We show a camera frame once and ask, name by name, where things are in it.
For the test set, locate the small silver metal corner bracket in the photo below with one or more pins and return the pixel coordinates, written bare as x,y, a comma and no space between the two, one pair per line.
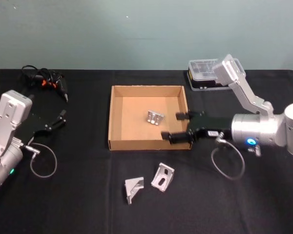
154,118

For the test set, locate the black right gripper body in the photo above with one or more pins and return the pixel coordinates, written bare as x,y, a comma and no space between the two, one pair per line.
210,126

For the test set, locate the silver corner bracket with ribs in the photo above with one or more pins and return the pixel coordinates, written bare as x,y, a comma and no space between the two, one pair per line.
133,189

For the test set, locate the silver corner bracket with slots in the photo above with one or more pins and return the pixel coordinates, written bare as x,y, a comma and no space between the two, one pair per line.
162,179

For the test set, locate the black table cloth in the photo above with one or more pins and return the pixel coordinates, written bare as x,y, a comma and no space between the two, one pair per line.
88,207

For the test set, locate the clear plastic case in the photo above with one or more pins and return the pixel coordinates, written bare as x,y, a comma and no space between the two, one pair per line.
202,73

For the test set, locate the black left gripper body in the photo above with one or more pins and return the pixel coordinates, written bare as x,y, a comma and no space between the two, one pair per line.
35,125

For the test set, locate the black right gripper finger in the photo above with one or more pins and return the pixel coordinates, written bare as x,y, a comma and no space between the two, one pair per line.
178,137
185,116

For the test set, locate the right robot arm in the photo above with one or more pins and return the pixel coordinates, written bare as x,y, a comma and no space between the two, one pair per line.
271,126

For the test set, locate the shallow brown cardboard tray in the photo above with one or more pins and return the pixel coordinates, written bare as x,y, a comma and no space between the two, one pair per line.
134,107

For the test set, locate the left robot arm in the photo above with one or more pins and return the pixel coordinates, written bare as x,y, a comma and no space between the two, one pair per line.
7,126

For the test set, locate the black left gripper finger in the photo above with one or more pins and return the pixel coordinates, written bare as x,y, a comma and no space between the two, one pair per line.
57,120

